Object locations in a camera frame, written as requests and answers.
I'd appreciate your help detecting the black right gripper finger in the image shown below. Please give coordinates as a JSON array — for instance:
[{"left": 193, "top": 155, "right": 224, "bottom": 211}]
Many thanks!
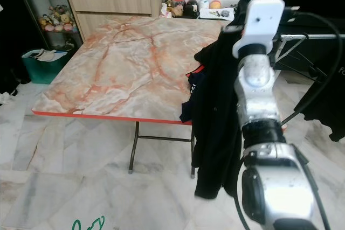
[{"left": 240, "top": 0, "right": 262, "bottom": 23}]

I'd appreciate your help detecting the white paper stack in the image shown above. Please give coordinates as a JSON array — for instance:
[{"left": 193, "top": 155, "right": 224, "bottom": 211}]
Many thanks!
[{"left": 199, "top": 6, "right": 235, "bottom": 22}]

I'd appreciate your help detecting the black mouse plush toy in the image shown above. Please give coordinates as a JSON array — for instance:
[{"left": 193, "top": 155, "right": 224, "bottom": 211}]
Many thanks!
[{"left": 184, "top": 0, "right": 199, "bottom": 16}]

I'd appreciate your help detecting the red lid jar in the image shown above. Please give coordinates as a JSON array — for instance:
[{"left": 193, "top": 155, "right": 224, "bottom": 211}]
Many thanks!
[{"left": 171, "top": 0, "right": 185, "bottom": 18}]

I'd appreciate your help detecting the navy blue shirt red trim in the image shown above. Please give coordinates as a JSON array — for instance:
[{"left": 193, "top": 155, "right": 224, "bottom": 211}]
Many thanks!
[{"left": 180, "top": 64, "right": 199, "bottom": 124}]

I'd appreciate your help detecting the glass display cabinet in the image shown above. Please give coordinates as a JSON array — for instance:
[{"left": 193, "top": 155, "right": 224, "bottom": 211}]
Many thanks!
[{"left": 13, "top": 0, "right": 84, "bottom": 72}]

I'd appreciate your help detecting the marble pattern folding table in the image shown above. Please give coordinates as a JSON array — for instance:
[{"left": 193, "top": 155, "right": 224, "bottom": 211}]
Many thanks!
[{"left": 32, "top": 17, "right": 227, "bottom": 179}]

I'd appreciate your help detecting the light wood sideboard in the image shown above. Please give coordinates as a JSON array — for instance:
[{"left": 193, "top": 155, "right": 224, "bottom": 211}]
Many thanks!
[{"left": 62, "top": 0, "right": 165, "bottom": 39}]

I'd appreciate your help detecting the green storage bin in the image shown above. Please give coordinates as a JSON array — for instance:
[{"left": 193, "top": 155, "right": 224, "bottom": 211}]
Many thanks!
[{"left": 23, "top": 48, "right": 73, "bottom": 84}]

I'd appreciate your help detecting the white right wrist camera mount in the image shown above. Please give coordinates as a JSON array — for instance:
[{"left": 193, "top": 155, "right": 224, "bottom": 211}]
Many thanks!
[{"left": 232, "top": 0, "right": 286, "bottom": 59}]

